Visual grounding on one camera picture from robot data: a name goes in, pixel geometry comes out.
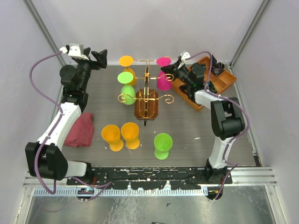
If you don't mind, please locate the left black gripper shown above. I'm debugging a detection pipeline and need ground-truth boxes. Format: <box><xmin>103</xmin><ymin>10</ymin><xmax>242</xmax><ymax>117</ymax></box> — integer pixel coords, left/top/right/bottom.
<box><xmin>77</xmin><ymin>48</ymin><xmax>107</xmax><ymax>91</ymax></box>

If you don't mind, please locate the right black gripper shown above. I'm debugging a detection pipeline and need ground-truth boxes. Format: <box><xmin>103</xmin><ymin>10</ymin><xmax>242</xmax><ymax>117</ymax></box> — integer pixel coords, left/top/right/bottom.
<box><xmin>161</xmin><ymin>60</ymin><xmax>193</xmax><ymax>87</ymax></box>

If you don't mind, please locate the pink wine glass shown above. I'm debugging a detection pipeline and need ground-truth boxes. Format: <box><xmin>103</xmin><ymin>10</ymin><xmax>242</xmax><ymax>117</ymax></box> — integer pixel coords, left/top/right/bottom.
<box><xmin>156</xmin><ymin>57</ymin><xmax>171</xmax><ymax>91</ymax></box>

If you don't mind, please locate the orange wine glass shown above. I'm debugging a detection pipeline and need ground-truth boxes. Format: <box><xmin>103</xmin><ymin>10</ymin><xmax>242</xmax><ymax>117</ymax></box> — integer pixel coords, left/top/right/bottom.
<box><xmin>119</xmin><ymin>55</ymin><xmax>136</xmax><ymax>86</ymax></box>
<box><xmin>121</xmin><ymin>122</ymin><xmax>140</xmax><ymax>150</ymax></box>
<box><xmin>101</xmin><ymin>124</ymin><xmax>123</xmax><ymax>152</ymax></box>

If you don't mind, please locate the green wine glass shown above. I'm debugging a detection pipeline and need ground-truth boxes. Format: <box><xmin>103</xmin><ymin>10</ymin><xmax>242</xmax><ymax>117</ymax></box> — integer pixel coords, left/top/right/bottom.
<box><xmin>117</xmin><ymin>71</ymin><xmax>136</xmax><ymax>105</ymax></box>
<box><xmin>154</xmin><ymin>133</ymin><xmax>173</xmax><ymax>160</ymax></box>

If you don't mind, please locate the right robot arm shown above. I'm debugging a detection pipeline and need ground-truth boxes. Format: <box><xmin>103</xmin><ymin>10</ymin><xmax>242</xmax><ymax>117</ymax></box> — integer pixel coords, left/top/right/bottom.
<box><xmin>161</xmin><ymin>61</ymin><xmax>245</xmax><ymax>184</ymax></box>

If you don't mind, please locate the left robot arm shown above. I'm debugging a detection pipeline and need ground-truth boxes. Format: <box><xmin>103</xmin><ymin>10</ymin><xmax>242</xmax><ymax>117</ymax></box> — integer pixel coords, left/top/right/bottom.
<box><xmin>25</xmin><ymin>44</ymin><xmax>107</xmax><ymax>185</ymax></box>

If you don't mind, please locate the green wine glass front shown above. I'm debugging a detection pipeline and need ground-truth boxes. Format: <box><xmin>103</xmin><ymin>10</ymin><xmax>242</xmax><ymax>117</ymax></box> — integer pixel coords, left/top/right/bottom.
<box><xmin>154</xmin><ymin>133</ymin><xmax>173</xmax><ymax>160</ymax></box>

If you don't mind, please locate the blue floral folded tie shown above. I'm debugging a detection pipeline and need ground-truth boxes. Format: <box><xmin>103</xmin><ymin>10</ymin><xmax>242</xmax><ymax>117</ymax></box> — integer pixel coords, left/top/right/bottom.
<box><xmin>207</xmin><ymin>81</ymin><xmax>218</xmax><ymax>94</ymax></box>

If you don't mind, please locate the black patterned folded tie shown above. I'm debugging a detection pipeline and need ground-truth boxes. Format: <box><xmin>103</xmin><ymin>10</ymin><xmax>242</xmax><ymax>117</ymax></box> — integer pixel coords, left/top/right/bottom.
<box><xmin>211</xmin><ymin>55</ymin><xmax>225</xmax><ymax>77</ymax></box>

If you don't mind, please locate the wooden compartment tray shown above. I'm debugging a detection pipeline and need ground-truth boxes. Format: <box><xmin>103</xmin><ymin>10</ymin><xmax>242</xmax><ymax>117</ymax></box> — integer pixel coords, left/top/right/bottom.
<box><xmin>172</xmin><ymin>56</ymin><xmax>237</xmax><ymax>112</ymax></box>

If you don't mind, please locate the red cloth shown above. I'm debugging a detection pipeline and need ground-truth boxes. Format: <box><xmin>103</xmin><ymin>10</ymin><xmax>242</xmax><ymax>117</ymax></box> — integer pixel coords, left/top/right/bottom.
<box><xmin>64</xmin><ymin>112</ymin><xmax>94</xmax><ymax>147</ymax></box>

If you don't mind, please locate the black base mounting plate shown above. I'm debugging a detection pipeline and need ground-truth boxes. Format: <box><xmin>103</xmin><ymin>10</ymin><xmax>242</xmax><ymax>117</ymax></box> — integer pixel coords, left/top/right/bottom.
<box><xmin>66</xmin><ymin>167</ymin><xmax>234</xmax><ymax>191</ymax></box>

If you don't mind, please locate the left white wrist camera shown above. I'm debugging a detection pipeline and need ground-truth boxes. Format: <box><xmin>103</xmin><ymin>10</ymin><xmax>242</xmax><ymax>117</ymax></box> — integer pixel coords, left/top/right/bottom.
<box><xmin>59</xmin><ymin>43</ymin><xmax>88</xmax><ymax>60</ymax></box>

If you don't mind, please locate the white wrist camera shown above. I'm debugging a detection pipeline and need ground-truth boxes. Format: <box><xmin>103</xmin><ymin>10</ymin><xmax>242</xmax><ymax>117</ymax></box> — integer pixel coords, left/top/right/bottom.
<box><xmin>59</xmin><ymin>43</ymin><xmax>88</xmax><ymax>60</ymax></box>
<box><xmin>178</xmin><ymin>51</ymin><xmax>191</xmax><ymax>63</ymax></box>

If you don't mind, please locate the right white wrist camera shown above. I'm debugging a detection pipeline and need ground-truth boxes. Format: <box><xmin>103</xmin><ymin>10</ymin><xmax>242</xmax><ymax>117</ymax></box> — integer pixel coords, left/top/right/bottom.
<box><xmin>178</xmin><ymin>51</ymin><xmax>191</xmax><ymax>63</ymax></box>

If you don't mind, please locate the gold wire wine glass rack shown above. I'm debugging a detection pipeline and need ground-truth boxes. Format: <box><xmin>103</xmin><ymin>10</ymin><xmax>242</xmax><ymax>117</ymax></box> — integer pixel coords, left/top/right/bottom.
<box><xmin>117</xmin><ymin>56</ymin><xmax>175</xmax><ymax>126</ymax></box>

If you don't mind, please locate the grey cable duct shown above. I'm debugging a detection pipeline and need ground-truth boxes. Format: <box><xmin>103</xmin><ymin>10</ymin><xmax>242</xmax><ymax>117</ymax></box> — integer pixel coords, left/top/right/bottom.
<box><xmin>33</xmin><ymin>187</ymin><xmax>208</xmax><ymax>197</ymax></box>

